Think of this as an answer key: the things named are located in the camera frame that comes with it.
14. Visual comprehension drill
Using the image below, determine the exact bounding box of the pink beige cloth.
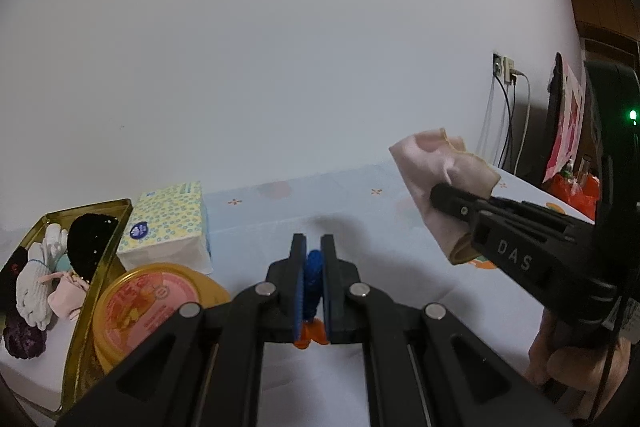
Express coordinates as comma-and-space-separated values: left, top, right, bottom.
390, 128, 500, 265

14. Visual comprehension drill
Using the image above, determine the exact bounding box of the pink drawstring pouch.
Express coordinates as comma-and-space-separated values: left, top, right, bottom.
38, 271, 89, 322

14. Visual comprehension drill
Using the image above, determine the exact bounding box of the black beaded hat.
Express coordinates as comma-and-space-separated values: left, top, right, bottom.
66, 213, 119, 283

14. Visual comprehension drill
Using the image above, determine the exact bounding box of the dark purple scrunchie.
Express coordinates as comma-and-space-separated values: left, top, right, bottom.
2, 313, 47, 360

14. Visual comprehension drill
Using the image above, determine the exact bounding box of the white waffle cloth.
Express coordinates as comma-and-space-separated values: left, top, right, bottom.
42, 222, 68, 265

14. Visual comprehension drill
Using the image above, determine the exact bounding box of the black fuzzy cloth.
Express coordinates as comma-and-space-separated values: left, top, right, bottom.
0, 246, 28, 314

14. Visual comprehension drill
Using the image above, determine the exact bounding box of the person's right hand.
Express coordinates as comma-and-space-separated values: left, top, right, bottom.
525, 309, 632, 417

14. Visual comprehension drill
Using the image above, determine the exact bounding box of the orange plastic bag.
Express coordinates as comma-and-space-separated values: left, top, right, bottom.
548, 173, 601, 221

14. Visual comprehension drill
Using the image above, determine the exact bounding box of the round gold pink tin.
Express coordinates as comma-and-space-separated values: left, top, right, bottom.
91, 263, 231, 373

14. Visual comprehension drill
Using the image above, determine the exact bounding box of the persimmon print tablecloth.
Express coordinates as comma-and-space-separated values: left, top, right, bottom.
204, 162, 541, 426

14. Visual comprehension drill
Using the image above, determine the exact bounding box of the pink red paper poster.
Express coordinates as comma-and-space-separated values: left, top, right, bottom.
542, 53, 586, 183

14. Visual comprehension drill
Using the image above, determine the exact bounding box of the yellow patterned tissue pack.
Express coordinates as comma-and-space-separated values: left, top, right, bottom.
116, 181, 213, 274

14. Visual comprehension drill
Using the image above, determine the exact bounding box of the gold rectangular tin box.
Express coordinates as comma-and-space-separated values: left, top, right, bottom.
1, 198, 132, 419

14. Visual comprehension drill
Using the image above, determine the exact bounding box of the black power cable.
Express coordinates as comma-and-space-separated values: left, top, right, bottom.
493, 74, 518, 170

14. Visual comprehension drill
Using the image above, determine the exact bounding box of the white power cable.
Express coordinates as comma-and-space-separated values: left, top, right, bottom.
508, 68, 533, 176

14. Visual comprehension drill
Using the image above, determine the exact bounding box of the wall power outlet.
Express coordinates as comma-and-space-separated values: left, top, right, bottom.
492, 53, 514, 86

